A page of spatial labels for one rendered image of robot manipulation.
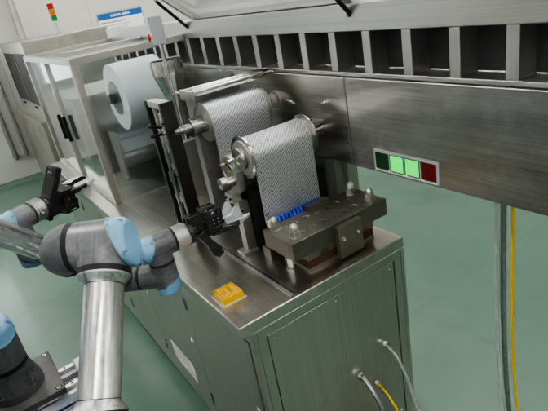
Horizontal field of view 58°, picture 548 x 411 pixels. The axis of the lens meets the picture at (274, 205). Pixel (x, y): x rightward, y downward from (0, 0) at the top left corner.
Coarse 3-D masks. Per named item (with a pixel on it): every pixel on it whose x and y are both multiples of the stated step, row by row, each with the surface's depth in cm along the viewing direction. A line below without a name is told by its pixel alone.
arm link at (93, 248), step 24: (72, 240) 108; (96, 240) 107; (120, 240) 106; (72, 264) 109; (96, 264) 105; (120, 264) 107; (96, 288) 105; (120, 288) 108; (96, 312) 103; (120, 312) 106; (96, 336) 101; (120, 336) 104; (96, 360) 99; (120, 360) 103; (96, 384) 98; (120, 384) 101; (72, 408) 97; (96, 408) 95; (120, 408) 98
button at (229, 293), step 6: (222, 288) 154; (228, 288) 153; (234, 288) 153; (216, 294) 151; (222, 294) 150; (228, 294) 150; (234, 294) 150; (240, 294) 151; (222, 300) 148; (228, 300) 149; (234, 300) 150
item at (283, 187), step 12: (312, 156) 171; (276, 168) 163; (288, 168) 166; (300, 168) 169; (312, 168) 172; (264, 180) 162; (276, 180) 164; (288, 180) 167; (300, 180) 170; (312, 180) 173; (264, 192) 163; (276, 192) 166; (288, 192) 168; (300, 192) 172; (312, 192) 175; (264, 204) 164; (276, 204) 167; (288, 204) 170; (300, 204) 173
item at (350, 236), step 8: (344, 224) 157; (352, 224) 159; (360, 224) 161; (336, 232) 157; (344, 232) 158; (352, 232) 160; (360, 232) 162; (336, 240) 158; (344, 240) 158; (352, 240) 160; (360, 240) 163; (344, 248) 159; (352, 248) 161; (360, 248) 164; (344, 256) 160
